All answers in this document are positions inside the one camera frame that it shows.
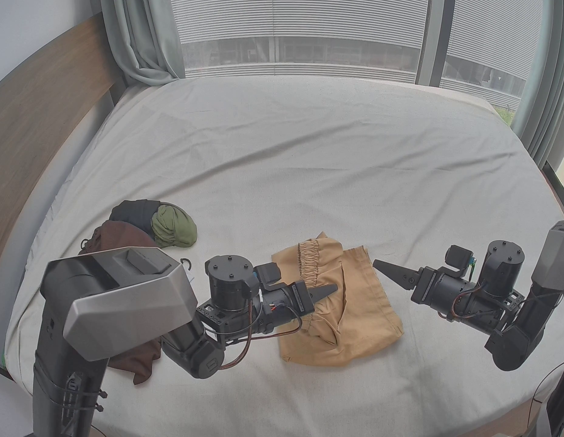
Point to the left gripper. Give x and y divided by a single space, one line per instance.
286 303

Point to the window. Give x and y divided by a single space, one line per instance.
309 7

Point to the black garment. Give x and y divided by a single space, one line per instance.
131 214

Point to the green garment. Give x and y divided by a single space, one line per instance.
172 225

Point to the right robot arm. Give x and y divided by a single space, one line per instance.
505 266

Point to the bed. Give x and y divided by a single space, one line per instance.
309 153

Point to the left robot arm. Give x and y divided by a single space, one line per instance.
127 298

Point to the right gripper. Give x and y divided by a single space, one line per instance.
446 292

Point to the grey-green curtain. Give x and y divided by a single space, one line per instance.
136 25
550 84

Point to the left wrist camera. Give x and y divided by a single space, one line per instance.
267 278

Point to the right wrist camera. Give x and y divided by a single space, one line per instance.
458 260

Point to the brown garment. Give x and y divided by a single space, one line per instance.
122 237

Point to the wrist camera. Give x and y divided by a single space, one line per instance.
267 278
458 260

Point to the tan shorts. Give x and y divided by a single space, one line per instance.
359 317

